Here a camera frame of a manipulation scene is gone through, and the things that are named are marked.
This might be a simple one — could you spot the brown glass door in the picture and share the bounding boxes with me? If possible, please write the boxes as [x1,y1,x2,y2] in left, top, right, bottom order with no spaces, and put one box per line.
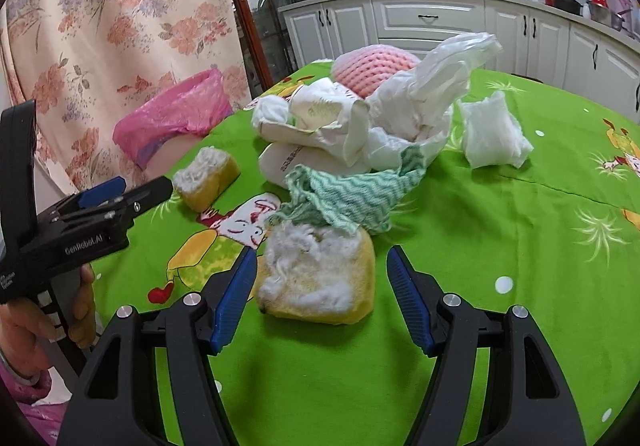
[216,0,307,94]

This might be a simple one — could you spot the floral curtain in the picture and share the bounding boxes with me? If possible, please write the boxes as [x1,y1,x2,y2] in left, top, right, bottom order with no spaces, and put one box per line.
[0,0,251,197]

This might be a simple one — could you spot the pink foam net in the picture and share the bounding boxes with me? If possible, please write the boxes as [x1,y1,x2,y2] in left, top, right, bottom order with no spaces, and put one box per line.
[331,44,422,99]

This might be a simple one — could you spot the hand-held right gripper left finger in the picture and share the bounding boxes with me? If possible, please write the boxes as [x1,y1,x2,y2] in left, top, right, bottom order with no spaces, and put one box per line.
[57,248,258,446]

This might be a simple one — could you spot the large white tissue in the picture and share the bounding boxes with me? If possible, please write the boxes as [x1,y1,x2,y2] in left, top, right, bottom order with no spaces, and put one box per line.
[459,90,535,170]

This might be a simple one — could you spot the small white tissue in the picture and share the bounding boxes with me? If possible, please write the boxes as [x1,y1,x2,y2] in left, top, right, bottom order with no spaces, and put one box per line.
[251,94,293,129]

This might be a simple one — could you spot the pink trash bag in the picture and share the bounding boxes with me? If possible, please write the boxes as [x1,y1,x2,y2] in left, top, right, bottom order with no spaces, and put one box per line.
[112,68,235,161]

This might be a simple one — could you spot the small yellow sponge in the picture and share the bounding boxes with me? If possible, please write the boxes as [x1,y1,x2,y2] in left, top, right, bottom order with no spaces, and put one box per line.
[172,147,242,213]

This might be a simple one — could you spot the steel saucepan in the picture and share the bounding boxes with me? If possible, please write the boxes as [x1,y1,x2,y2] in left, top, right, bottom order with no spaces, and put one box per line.
[586,0,632,31]

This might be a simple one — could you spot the white trash bin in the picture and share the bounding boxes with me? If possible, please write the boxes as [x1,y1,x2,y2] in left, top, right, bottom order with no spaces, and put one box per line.
[137,133,201,171]

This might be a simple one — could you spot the person's left hand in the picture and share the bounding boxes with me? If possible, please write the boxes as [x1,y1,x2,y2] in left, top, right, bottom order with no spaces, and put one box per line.
[0,265,97,379]

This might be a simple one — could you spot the green striped cloth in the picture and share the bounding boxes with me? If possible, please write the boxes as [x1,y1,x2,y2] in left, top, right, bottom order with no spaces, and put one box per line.
[267,146,430,234]

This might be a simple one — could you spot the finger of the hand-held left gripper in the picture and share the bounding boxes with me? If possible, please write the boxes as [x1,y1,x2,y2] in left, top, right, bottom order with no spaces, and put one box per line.
[105,177,174,227]
[75,177,127,207]

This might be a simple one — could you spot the large yellow sponge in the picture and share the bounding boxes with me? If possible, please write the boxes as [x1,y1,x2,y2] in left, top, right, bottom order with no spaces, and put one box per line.
[254,225,377,325]

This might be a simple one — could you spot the white lower kitchen cabinets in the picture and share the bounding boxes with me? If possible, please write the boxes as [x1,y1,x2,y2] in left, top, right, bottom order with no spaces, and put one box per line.
[277,0,640,127]

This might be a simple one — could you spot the white plastic bag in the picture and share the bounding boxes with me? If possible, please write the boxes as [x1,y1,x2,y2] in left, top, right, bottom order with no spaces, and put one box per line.
[367,32,502,167]

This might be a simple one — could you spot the green printed tablecloth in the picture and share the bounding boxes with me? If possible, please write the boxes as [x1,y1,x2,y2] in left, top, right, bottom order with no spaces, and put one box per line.
[90,58,640,446]

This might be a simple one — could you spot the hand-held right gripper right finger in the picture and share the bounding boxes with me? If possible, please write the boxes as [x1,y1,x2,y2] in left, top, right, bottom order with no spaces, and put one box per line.
[386,246,588,446]

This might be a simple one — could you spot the crumpled white paper bag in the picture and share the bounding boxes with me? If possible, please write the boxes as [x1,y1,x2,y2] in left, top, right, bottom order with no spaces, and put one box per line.
[257,78,373,189]

